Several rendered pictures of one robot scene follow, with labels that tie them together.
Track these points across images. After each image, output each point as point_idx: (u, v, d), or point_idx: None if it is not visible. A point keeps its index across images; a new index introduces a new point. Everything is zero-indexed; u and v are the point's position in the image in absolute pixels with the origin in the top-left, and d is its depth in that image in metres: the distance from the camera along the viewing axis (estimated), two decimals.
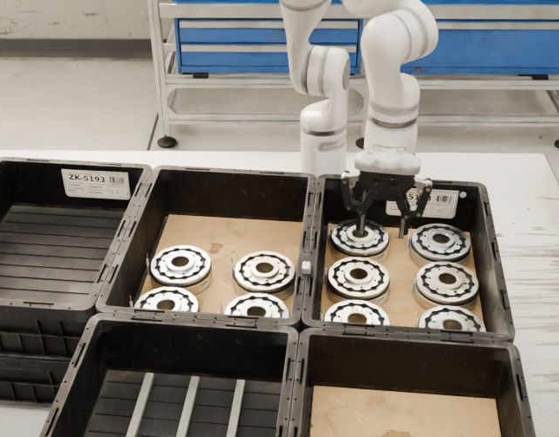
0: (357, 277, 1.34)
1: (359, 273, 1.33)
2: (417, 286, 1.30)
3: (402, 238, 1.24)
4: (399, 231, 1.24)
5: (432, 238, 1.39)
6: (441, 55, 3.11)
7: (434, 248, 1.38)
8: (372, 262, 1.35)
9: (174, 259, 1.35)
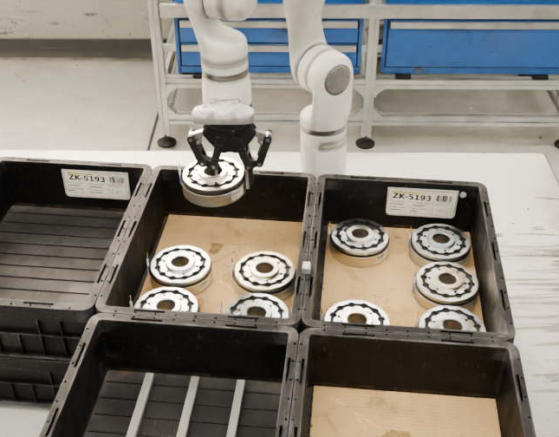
0: None
1: None
2: (417, 286, 1.30)
3: (249, 188, 1.31)
4: (244, 181, 1.30)
5: (432, 238, 1.39)
6: (441, 55, 3.11)
7: (434, 248, 1.38)
8: (227, 159, 1.34)
9: (174, 259, 1.35)
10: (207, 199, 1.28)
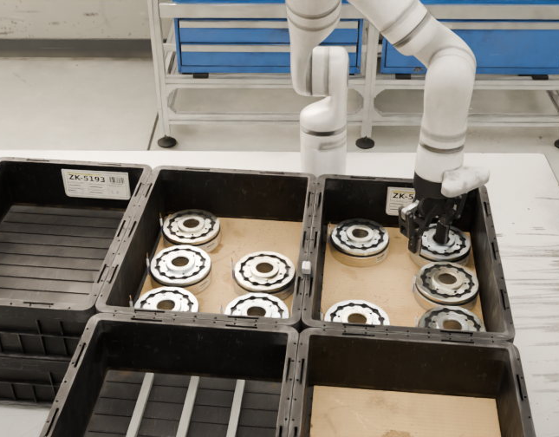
0: (191, 227, 1.45)
1: (192, 223, 1.45)
2: (417, 286, 1.30)
3: (445, 242, 1.38)
4: (444, 237, 1.37)
5: (432, 238, 1.39)
6: None
7: (434, 248, 1.38)
8: (205, 212, 1.46)
9: (174, 259, 1.35)
10: None
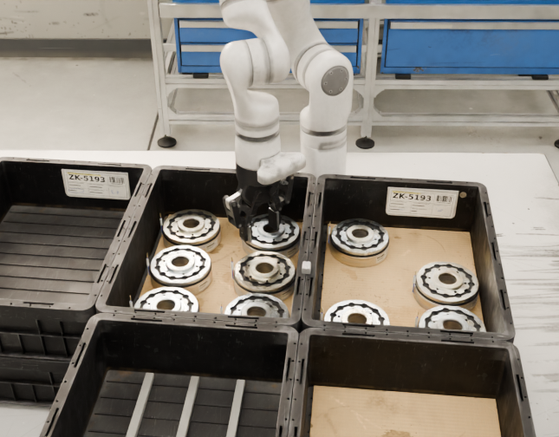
0: (191, 227, 1.45)
1: (192, 223, 1.45)
2: (417, 286, 1.30)
3: (278, 227, 1.41)
4: (276, 223, 1.40)
5: (262, 228, 1.42)
6: (441, 55, 3.11)
7: (263, 238, 1.40)
8: (205, 212, 1.46)
9: (174, 259, 1.35)
10: None
